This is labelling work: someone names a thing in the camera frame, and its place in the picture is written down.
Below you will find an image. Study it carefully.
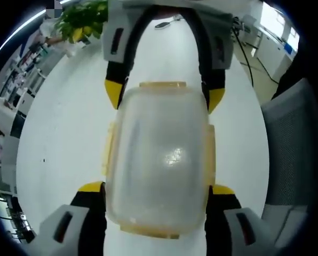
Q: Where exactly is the white cabinet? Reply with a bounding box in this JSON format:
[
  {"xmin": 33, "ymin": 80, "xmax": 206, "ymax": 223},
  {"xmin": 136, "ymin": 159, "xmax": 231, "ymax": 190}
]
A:
[{"xmin": 255, "ymin": 23, "xmax": 300, "ymax": 84}]

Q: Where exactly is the grey mesh chair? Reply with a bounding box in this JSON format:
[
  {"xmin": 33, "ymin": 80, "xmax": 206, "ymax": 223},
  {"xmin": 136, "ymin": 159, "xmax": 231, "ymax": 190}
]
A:
[{"xmin": 259, "ymin": 78, "xmax": 315, "ymax": 222}]

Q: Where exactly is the black cable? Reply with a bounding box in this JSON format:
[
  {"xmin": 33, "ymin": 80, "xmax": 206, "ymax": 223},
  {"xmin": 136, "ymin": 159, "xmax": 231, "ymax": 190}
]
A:
[{"xmin": 230, "ymin": 25, "xmax": 256, "ymax": 87}]

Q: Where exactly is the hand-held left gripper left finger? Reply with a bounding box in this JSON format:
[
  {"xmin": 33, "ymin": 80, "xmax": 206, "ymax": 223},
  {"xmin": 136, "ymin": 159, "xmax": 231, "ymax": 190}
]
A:
[{"xmin": 41, "ymin": 180, "xmax": 108, "ymax": 256}]

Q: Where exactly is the green potted plant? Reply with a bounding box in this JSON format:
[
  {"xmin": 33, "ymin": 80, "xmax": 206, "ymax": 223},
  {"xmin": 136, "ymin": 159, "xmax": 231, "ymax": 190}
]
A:
[{"xmin": 53, "ymin": 0, "xmax": 109, "ymax": 45}]

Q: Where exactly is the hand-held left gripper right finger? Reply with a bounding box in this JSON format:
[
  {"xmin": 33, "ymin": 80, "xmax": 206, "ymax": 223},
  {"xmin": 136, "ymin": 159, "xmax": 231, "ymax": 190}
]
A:
[{"xmin": 204, "ymin": 183, "xmax": 279, "ymax": 256}]

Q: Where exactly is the clear plastic buckle container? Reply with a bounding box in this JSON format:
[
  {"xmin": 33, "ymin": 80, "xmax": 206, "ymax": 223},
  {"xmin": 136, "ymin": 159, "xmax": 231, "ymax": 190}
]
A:
[{"xmin": 101, "ymin": 79, "xmax": 218, "ymax": 240}]

